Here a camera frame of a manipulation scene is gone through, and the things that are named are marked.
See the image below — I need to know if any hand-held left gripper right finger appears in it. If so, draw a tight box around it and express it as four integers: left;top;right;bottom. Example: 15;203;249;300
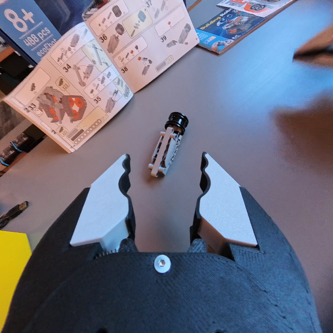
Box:
190;152;258;254

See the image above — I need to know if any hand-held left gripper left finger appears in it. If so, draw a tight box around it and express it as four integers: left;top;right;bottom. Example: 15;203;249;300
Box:
70;154;136;251

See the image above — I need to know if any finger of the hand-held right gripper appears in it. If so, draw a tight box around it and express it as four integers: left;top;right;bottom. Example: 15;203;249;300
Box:
292;24;333;66

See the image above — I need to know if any grey toy brick assembly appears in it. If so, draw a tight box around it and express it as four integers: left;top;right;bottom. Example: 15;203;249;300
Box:
148;112;189;178

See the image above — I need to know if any orange and white booklet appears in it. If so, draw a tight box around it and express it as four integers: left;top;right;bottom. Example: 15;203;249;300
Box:
216;0;297;18

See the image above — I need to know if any blue cover booklet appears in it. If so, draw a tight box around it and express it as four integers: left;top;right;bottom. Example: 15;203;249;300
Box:
195;8;261;55

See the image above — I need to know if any yellow box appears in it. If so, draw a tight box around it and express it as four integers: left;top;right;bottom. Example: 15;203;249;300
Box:
0;230;32;321

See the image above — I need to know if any open instruction booklet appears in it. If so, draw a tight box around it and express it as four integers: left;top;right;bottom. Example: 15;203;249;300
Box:
3;0;200;153

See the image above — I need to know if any blue robot kit box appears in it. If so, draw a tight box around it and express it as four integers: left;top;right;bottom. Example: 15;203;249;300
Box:
0;0;86;65

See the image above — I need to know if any black plug with cable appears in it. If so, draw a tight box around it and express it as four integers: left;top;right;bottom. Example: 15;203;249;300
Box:
0;201;29;229

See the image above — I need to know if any black pouch with blue cord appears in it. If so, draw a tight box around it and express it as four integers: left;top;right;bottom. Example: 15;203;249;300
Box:
0;132;48;173

